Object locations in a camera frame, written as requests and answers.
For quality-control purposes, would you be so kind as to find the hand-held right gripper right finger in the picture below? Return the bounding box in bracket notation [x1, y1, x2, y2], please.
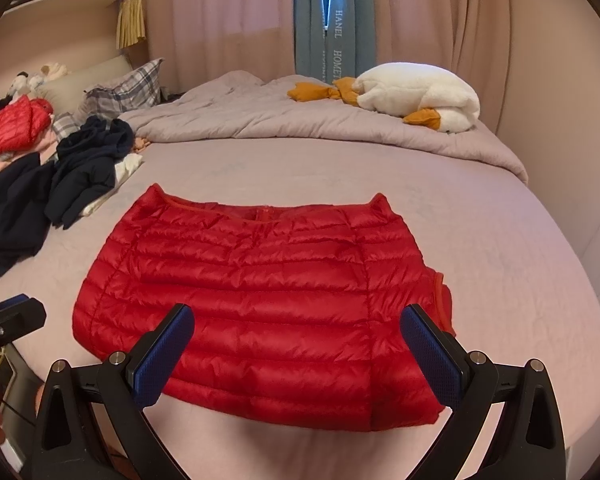
[401, 303, 567, 480]

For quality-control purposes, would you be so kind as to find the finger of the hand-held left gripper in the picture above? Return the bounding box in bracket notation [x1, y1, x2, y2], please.
[0, 295, 47, 359]

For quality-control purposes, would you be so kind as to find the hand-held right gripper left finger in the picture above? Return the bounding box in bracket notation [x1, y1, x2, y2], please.
[32, 303, 197, 480]

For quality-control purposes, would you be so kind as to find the red down jacket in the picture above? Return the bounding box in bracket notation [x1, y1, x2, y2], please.
[71, 184, 456, 432]
[0, 96, 53, 163]

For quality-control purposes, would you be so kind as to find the navy blue coat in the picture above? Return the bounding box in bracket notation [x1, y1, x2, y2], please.
[0, 152, 57, 282]

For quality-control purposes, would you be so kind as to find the bed with pink sheet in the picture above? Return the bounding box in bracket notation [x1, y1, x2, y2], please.
[0, 135, 600, 480]

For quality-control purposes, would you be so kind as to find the navy blue hooded jacket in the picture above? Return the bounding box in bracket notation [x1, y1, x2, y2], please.
[47, 115, 135, 228]

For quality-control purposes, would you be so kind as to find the white cloth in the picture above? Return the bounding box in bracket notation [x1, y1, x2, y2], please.
[82, 154, 143, 218]

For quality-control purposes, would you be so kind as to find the folded red down jacket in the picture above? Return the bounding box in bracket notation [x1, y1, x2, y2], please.
[0, 96, 53, 163]

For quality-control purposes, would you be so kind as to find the plaid cloth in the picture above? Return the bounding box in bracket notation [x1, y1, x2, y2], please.
[52, 112, 88, 142]

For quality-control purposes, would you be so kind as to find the black and white plush toy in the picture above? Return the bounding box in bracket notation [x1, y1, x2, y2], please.
[10, 71, 34, 96]

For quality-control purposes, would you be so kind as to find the beige pillow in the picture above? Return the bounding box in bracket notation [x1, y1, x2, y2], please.
[37, 55, 131, 116]

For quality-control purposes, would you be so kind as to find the white plush dog toy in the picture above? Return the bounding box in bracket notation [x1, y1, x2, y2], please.
[32, 62, 68, 86]

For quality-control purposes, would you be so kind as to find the plaid pillow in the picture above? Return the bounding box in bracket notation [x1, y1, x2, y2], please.
[82, 58, 165, 113]

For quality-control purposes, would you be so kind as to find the white goose plush toy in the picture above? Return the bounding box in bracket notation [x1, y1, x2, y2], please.
[287, 62, 481, 133]

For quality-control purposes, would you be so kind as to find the grey duvet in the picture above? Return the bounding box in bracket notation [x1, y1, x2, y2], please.
[117, 71, 529, 183]

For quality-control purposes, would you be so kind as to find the yellow fringe hanging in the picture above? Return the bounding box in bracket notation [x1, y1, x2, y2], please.
[116, 0, 147, 51]

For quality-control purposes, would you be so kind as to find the pink curtain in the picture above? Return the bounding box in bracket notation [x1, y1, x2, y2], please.
[370, 0, 511, 126]
[145, 0, 301, 96]

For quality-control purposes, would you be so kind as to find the blue curtain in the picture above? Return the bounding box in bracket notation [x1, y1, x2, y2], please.
[292, 0, 331, 81]
[325, 0, 378, 83]

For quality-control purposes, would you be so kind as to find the white wall shelf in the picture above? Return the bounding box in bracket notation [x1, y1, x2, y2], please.
[5, 0, 136, 22]

